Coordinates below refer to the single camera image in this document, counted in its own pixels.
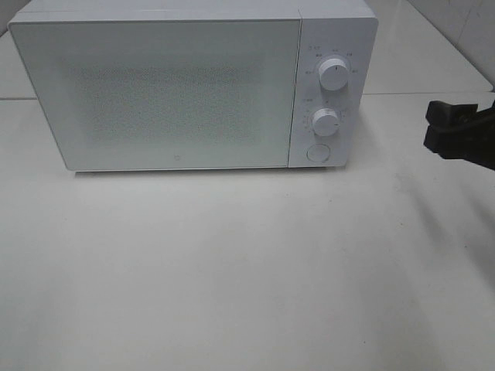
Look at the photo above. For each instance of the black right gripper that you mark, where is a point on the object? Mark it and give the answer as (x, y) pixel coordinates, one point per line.
(474, 143)

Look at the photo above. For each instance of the white microwave knob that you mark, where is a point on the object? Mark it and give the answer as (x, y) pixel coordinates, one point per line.
(325, 122)
(333, 73)

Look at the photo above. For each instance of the round white door button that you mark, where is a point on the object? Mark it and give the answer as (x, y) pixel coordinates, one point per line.
(318, 153)

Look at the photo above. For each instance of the white microwave door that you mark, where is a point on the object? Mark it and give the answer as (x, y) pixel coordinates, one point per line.
(122, 96)

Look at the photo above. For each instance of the white microwave oven body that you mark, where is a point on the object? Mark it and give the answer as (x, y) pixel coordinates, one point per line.
(327, 28)

